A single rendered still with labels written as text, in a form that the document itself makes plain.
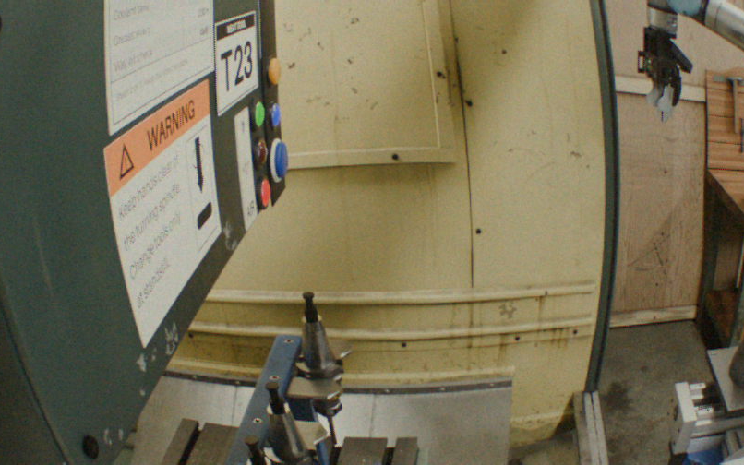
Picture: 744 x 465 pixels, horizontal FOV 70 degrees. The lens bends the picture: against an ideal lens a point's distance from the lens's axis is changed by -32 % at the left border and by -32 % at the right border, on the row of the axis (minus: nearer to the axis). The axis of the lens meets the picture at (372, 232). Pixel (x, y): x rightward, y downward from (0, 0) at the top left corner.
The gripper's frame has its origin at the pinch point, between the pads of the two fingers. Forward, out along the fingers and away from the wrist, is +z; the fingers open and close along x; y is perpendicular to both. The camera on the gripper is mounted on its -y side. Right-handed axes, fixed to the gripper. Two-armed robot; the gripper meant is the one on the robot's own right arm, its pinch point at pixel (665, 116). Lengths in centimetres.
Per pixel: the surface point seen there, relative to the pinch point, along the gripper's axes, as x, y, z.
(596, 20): -10.8, 13.0, -17.7
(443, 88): -25.2, 41.1, 1.8
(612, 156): -6.5, 11.4, 10.8
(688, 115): -95, -147, 42
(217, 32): 36, 95, -27
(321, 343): 8, 78, 22
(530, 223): -14.9, 27.0, 26.6
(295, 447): 27, 89, 21
